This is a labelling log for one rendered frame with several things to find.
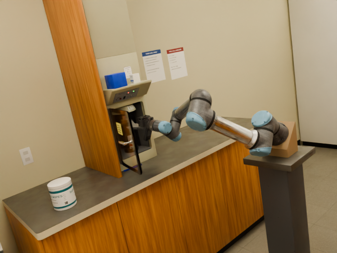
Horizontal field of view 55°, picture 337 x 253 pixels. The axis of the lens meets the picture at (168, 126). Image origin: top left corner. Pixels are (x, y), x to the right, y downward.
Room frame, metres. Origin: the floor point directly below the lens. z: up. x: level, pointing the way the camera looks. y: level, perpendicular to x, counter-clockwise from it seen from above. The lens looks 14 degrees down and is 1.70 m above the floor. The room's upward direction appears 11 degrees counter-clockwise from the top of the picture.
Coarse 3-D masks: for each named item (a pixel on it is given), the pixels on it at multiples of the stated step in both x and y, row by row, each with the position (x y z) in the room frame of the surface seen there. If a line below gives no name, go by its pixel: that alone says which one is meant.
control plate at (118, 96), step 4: (136, 88) 2.15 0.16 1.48; (120, 92) 2.07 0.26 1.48; (124, 92) 2.10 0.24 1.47; (132, 92) 2.16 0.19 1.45; (136, 92) 2.19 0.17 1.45; (116, 96) 2.08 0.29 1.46; (120, 96) 2.10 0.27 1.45; (128, 96) 2.16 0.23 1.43; (132, 96) 2.19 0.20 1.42; (116, 100) 2.10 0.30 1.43; (120, 100) 2.13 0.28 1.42
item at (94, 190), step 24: (240, 120) 2.85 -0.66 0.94; (168, 144) 2.53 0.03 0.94; (192, 144) 2.41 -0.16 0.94; (216, 144) 2.30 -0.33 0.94; (144, 168) 2.08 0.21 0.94; (168, 168) 1.99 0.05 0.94; (24, 192) 2.05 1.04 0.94; (48, 192) 1.97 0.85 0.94; (96, 192) 1.82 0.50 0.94; (120, 192) 1.75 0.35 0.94; (24, 216) 1.67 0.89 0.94; (48, 216) 1.62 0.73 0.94; (72, 216) 1.56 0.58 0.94
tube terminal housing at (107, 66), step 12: (96, 60) 2.11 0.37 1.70; (108, 60) 2.16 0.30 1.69; (120, 60) 2.21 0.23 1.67; (132, 60) 2.27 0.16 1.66; (108, 72) 2.15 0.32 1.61; (132, 72) 2.26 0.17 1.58; (144, 96) 2.30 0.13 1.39; (144, 108) 2.28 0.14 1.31; (144, 156) 2.23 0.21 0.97; (120, 168) 2.11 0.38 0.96
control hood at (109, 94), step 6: (132, 84) 2.11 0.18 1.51; (138, 84) 2.14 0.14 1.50; (144, 84) 2.18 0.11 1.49; (108, 90) 2.05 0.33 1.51; (114, 90) 2.03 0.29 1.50; (120, 90) 2.06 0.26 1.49; (126, 90) 2.10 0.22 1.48; (138, 90) 2.19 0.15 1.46; (144, 90) 2.23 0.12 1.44; (108, 96) 2.06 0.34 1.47; (114, 96) 2.06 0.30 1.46; (108, 102) 2.07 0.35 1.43
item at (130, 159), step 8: (112, 112) 2.05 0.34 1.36; (120, 112) 1.92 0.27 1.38; (112, 120) 2.08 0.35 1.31; (120, 120) 1.95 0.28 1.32; (128, 120) 1.83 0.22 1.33; (128, 128) 1.86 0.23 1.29; (120, 136) 2.00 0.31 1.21; (128, 136) 1.88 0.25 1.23; (120, 144) 2.03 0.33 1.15; (128, 144) 1.91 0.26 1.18; (120, 152) 2.06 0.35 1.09; (128, 152) 1.93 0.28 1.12; (136, 152) 1.83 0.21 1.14; (128, 160) 1.96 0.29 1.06; (136, 160) 1.84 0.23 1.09; (128, 168) 1.99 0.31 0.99; (136, 168) 1.87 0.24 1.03
